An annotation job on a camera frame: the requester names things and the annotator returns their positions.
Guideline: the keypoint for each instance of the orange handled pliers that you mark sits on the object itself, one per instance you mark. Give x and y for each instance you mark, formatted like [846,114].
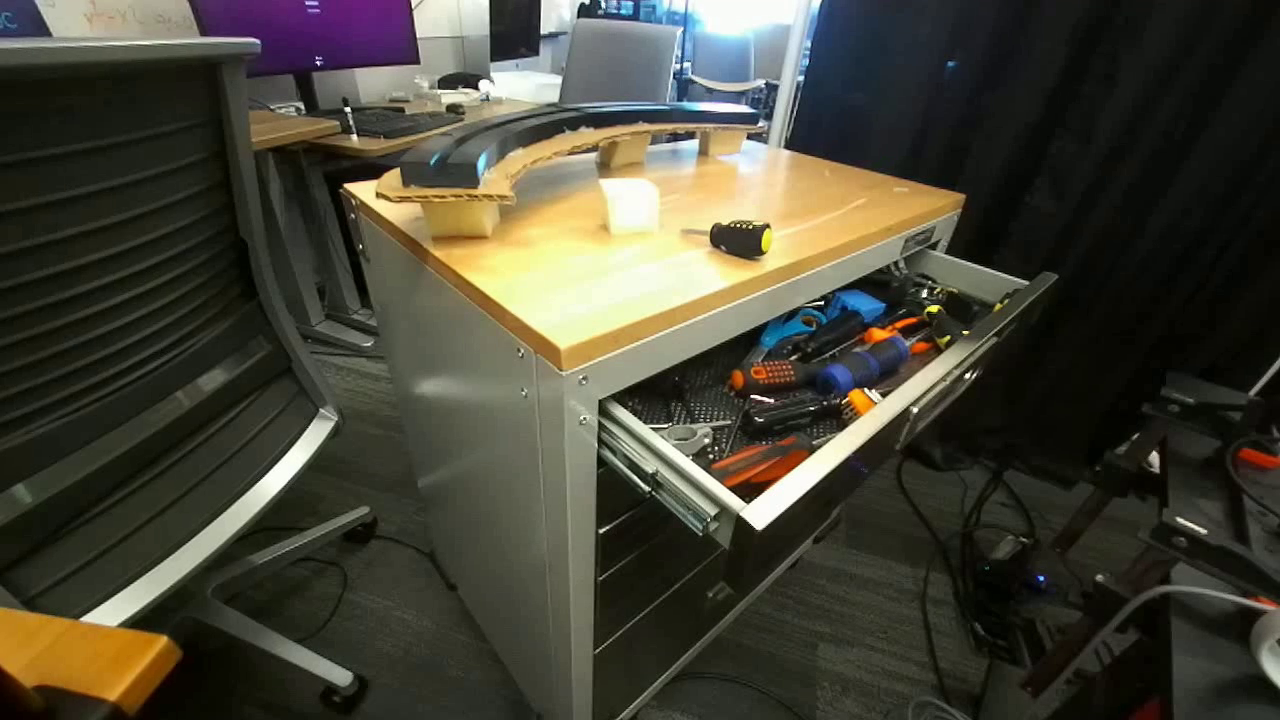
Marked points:
[767,463]

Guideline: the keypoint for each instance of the orange black screwdriver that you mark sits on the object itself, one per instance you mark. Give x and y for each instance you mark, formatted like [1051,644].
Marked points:
[795,368]

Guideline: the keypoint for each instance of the black keyboard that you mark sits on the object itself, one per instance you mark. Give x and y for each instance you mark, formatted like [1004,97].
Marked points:
[386,122]

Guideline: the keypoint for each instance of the purple screen monitor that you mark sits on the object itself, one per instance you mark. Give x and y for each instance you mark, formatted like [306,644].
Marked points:
[314,32]

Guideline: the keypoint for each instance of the grey metal tool cabinet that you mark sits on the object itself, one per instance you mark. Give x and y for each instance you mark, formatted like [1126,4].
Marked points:
[506,348]

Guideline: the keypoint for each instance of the blue handled tool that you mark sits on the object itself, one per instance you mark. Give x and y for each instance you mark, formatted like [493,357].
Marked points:
[849,307]

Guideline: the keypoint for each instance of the black curtain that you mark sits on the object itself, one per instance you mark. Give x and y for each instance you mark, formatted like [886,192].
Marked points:
[1130,148]

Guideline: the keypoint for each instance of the black yellow stubby screwdriver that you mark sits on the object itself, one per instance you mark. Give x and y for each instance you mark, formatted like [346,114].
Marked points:
[739,239]

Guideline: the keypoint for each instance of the grey mesh office chair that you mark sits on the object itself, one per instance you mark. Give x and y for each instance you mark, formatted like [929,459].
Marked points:
[153,394]

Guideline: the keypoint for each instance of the dark background monitor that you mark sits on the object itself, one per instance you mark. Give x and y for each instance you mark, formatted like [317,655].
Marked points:
[512,28]

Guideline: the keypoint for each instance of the blue orange screwdriver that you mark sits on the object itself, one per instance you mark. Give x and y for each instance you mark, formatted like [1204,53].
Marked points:
[867,367]

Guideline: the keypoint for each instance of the orange wooden armrest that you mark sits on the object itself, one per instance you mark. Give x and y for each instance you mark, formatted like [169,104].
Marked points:
[116,666]

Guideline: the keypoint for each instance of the open metal drawer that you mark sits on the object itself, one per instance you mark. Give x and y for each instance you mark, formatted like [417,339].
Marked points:
[740,435]

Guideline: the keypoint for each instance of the black equipment stand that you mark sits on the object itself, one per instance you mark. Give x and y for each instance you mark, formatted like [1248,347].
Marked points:
[1191,626]

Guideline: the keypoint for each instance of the small translucent white cup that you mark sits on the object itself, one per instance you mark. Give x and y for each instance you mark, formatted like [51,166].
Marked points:
[628,205]

